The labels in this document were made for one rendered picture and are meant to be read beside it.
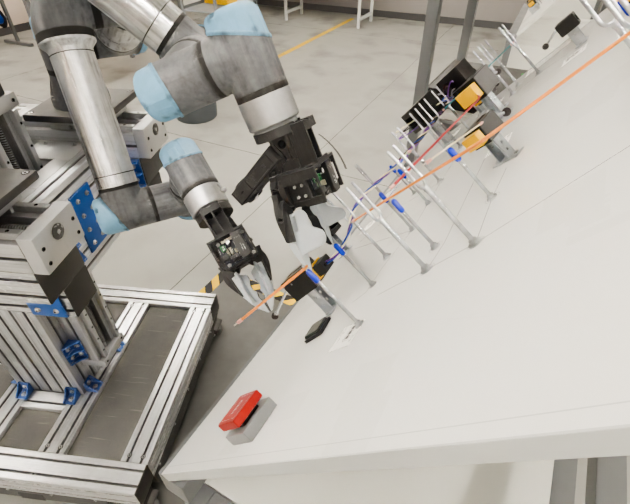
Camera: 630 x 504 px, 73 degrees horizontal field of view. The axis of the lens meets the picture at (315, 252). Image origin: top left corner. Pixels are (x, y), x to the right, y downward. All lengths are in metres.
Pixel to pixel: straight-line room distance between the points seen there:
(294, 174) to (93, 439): 1.33
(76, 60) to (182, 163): 0.25
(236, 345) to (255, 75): 1.62
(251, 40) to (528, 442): 0.51
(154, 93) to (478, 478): 0.83
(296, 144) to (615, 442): 0.48
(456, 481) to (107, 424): 1.21
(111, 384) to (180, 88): 1.39
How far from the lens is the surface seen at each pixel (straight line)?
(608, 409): 0.25
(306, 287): 0.69
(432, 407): 0.33
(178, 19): 0.74
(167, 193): 0.91
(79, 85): 0.91
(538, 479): 0.96
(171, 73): 0.62
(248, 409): 0.56
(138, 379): 1.81
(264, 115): 0.59
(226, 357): 2.04
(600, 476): 0.77
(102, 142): 0.90
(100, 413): 1.78
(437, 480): 0.90
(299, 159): 0.60
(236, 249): 0.76
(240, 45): 0.59
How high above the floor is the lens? 1.61
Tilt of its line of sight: 40 degrees down
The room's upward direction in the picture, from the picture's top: straight up
